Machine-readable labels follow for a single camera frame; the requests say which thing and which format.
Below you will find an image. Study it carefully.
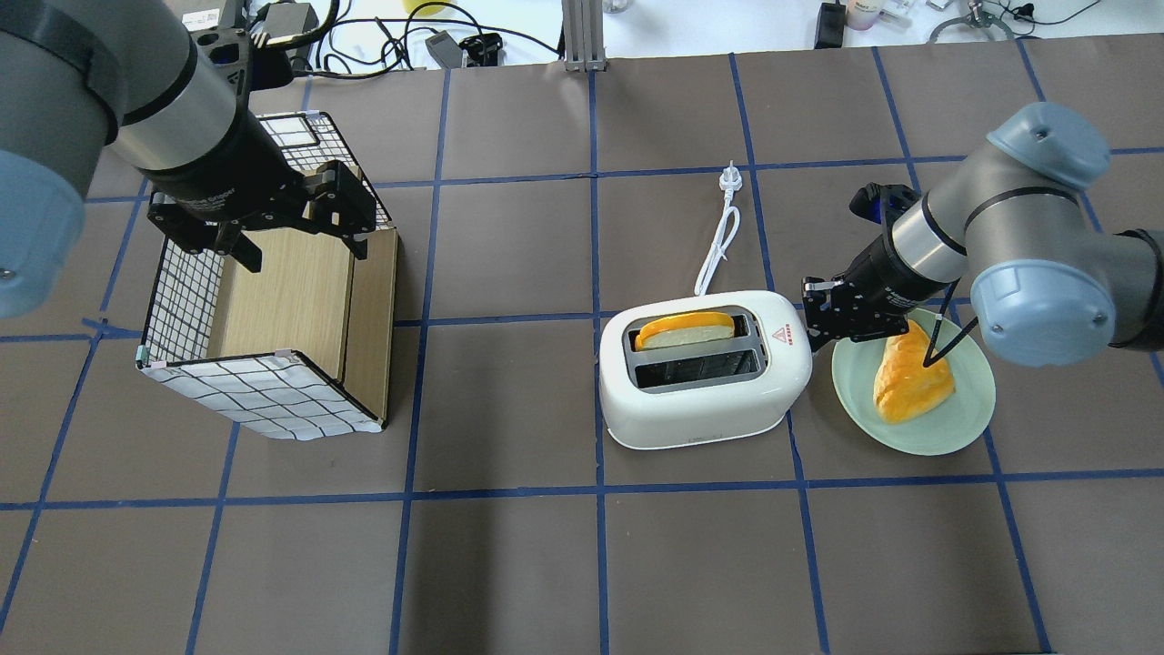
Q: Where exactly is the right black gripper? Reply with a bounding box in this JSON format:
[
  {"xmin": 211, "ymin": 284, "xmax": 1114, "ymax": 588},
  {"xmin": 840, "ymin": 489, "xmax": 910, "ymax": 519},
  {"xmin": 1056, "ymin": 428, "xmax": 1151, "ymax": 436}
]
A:
[{"xmin": 802, "ymin": 183, "xmax": 920, "ymax": 354}]

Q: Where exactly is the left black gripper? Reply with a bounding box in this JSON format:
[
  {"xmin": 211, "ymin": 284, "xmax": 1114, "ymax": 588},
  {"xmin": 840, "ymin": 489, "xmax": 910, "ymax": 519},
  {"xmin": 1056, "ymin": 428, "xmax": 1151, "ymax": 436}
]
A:
[{"xmin": 148, "ymin": 115, "xmax": 378, "ymax": 273}]

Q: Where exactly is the white two-slot toaster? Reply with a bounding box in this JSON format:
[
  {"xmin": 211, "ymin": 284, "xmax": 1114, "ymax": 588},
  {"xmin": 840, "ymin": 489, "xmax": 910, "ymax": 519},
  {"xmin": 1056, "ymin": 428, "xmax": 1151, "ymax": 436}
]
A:
[{"xmin": 598, "ymin": 290, "xmax": 812, "ymax": 450}]

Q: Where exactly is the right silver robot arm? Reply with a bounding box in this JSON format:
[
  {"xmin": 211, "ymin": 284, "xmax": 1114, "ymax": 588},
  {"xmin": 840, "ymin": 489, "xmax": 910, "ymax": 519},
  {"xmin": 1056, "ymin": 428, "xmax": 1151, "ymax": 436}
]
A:
[{"xmin": 803, "ymin": 101, "xmax": 1163, "ymax": 368}]

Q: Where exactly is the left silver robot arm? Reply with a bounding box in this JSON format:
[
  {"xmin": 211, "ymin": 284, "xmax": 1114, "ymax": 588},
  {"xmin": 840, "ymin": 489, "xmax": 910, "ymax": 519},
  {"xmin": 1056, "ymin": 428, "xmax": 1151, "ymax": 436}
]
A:
[{"xmin": 1, "ymin": 1, "xmax": 379, "ymax": 318}]

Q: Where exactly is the yellow bread slice in toaster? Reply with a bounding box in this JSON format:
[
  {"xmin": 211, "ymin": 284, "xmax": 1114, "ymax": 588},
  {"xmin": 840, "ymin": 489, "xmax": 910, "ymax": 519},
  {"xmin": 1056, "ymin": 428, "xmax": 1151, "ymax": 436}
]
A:
[{"xmin": 633, "ymin": 309, "xmax": 736, "ymax": 353}]

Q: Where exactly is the pale green round plate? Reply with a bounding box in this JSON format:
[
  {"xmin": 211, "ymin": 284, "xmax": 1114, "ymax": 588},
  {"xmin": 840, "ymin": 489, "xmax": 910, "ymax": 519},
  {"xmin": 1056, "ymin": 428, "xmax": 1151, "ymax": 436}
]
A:
[{"xmin": 831, "ymin": 309, "xmax": 995, "ymax": 456}]

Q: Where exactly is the golden triangular bread pastry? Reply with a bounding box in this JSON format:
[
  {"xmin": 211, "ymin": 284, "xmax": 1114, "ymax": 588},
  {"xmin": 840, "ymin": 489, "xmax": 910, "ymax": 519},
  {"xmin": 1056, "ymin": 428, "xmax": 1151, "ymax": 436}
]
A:
[{"xmin": 873, "ymin": 320, "xmax": 956, "ymax": 423}]

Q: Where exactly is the black power adapter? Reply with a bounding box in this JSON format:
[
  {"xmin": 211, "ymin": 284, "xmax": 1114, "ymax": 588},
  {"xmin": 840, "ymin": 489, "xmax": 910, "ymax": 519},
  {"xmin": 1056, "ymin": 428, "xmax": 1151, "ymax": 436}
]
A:
[{"xmin": 812, "ymin": 1, "xmax": 847, "ymax": 50}]

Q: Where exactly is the white round container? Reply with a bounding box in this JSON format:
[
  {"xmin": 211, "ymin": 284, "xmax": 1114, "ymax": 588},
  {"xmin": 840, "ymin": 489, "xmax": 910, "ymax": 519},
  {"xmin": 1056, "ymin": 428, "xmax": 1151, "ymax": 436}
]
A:
[{"xmin": 845, "ymin": 0, "xmax": 887, "ymax": 33}]

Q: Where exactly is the wire and wood shelf rack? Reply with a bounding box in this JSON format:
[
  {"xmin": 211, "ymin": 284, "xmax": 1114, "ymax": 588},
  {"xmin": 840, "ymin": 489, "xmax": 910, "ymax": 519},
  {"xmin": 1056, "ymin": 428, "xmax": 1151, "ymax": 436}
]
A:
[{"xmin": 135, "ymin": 111, "xmax": 400, "ymax": 442}]

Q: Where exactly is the aluminium frame post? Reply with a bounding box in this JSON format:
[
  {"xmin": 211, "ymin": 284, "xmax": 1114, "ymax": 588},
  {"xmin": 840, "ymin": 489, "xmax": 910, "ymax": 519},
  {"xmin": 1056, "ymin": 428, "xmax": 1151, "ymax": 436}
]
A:
[{"xmin": 561, "ymin": 0, "xmax": 606, "ymax": 72}]

